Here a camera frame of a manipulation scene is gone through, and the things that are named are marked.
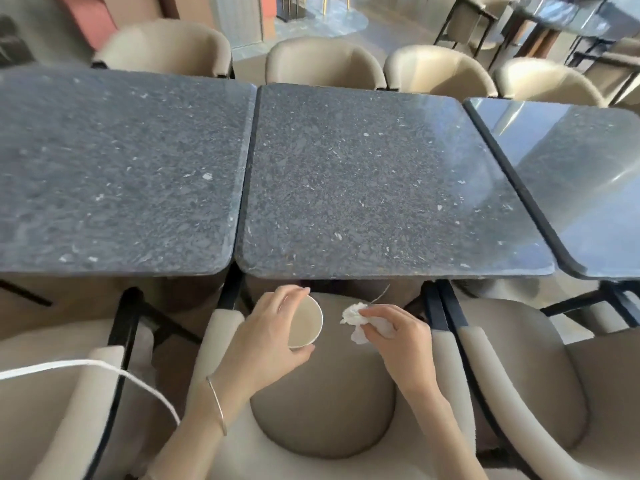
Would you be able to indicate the person's left hand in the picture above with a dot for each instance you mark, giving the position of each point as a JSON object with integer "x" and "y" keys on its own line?
{"x": 252, "y": 352}

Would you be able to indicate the person's right hand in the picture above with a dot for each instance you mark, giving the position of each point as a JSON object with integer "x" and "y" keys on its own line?
{"x": 407, "y": 347}

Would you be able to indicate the person's right thumb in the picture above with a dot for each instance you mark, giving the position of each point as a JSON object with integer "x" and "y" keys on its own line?
{"x": 377, "y": 332}

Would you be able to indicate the person's left thumb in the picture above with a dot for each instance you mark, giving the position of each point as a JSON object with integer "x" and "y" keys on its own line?
{"x": 302, "y": 352}

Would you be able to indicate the white tissue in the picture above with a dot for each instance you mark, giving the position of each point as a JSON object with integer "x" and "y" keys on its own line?
{"x": 356, "y": 314}

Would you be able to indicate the white paper cup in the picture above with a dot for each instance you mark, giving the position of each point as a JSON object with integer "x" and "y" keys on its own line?
{"x": 307, "y": 324}

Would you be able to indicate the person's left forearm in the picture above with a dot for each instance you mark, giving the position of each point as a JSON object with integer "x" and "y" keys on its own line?
{"x": 200, "y": 434}

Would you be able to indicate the person's right forearm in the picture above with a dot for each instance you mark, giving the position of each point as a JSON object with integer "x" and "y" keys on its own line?
{"x": 445, "y": 434}

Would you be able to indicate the beige upholstered armchair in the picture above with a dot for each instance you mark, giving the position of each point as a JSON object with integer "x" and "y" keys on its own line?
{"x": 45, "y": 419}
{"x": 325, "y": 419}
{"x": 165, "y": 47}
{"x": 530, "y": 374}
{"x": 437, "y": 72}
{"x": 322, "y": 62}
{"x": 545, "y": 82}

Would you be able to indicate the thin silver bangle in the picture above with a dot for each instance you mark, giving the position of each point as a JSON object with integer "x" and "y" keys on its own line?
{"x": 218, "y": 407}

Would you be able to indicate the beige chair with black frame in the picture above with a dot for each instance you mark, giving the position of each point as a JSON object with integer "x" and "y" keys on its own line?
{"x": 472, "y": 14}
{"x": 612, "y": 69}

